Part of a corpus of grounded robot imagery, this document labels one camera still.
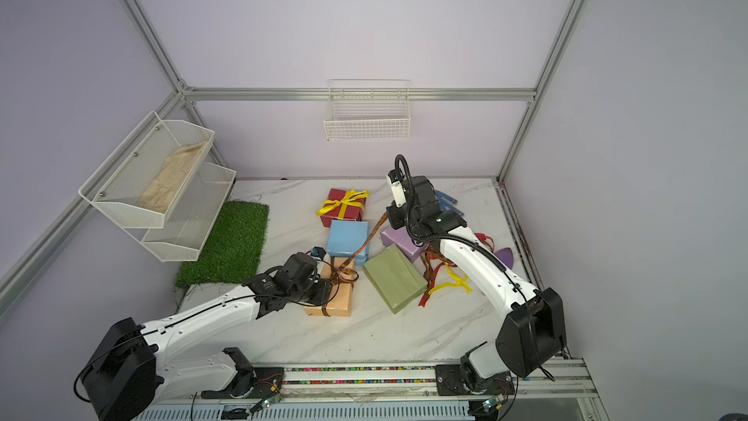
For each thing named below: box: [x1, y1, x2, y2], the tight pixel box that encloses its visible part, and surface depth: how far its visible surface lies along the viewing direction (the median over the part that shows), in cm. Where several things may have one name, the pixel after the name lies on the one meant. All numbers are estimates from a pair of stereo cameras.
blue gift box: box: [325, 219, 372, 267], surface depth 99 cm
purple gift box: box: [379, 226, 430, 264], surface depth 94 cm
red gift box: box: [319, 189, 367, 229], surface depth 104 cm
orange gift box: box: [303, 256, 356, 317], surface depth 86 cm
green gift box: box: [362, 243, 429, 315], surface depth 88 cm
